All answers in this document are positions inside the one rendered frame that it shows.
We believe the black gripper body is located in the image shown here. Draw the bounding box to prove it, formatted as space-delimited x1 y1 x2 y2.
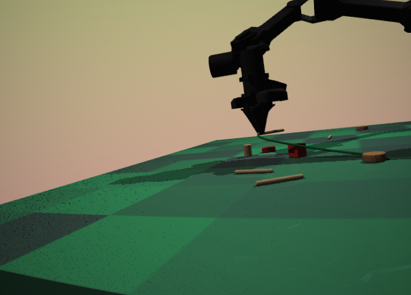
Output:
231 69 288 109

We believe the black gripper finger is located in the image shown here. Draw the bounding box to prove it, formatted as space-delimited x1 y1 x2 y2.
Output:
249 103 275 134
241 108 259 133

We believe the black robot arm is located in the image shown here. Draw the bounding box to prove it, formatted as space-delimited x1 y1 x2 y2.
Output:
209 0 411 78

